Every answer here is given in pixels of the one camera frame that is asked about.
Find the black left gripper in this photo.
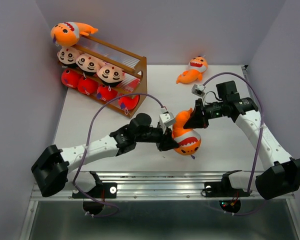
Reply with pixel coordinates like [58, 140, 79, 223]
[135, 123, 179, 151]

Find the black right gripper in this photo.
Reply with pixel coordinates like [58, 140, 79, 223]
[183, 98, 227, 129]

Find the orange shark plush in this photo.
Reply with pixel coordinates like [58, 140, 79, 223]
[176, 56, 208, 84]
[172, 108, 202, 159]
[50, 21, 99, 47]

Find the red shark plush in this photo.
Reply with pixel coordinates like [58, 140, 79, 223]
[96, 85, 118, 102]
[61, 68, 82, 89]
[77, 76, 99, 95]
[118, 95, 140, 115]

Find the boy doll table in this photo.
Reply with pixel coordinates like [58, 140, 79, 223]
[97, 63, 125, 88]

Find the boy doll black hair front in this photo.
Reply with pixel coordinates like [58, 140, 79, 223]
[76, 53, 105, 76]

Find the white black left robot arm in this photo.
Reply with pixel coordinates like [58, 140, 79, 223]
[31, 111, 179, 198]

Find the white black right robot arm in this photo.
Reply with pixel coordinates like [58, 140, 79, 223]
[183, 81, 300, 200]

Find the brown wooden toy shelf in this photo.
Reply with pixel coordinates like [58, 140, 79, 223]
[57, 34, 148, 119]

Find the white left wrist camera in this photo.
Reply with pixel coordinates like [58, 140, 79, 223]
[159, 107, 176, 130]

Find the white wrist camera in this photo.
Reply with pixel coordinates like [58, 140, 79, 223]
[191, 84, 206, 98]
[159, 107, 176, 130]

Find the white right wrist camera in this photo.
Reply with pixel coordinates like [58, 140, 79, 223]
[191, 84, 206, 98]

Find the aluminium mounting rail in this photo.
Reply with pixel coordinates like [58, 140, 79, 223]
[31, 171, 295, 202]

